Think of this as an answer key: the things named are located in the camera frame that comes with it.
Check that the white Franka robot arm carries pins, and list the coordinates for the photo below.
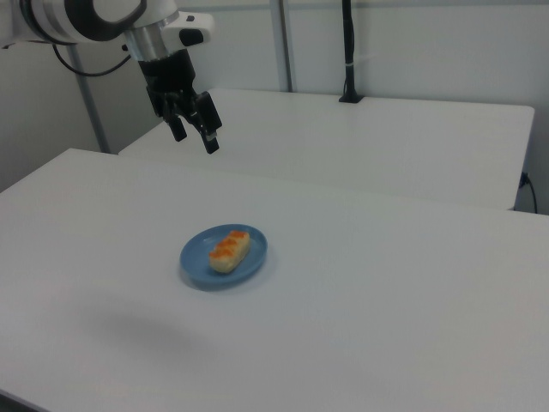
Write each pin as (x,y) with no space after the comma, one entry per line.
(56,21)

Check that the white side table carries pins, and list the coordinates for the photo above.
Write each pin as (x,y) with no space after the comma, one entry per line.
(386,141)

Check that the bread slice with orange topping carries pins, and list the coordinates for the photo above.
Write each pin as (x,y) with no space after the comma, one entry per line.
(229,253)

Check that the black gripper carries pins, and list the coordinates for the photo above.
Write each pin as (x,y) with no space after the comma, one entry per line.
(169,75)

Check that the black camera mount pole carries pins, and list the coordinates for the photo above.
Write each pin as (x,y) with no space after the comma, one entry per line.
(349,51)

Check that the grey metal partition post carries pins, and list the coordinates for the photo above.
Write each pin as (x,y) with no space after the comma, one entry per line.
(93,113)
(285,43)

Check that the blue round plate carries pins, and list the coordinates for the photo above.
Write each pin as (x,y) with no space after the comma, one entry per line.
(253,257)

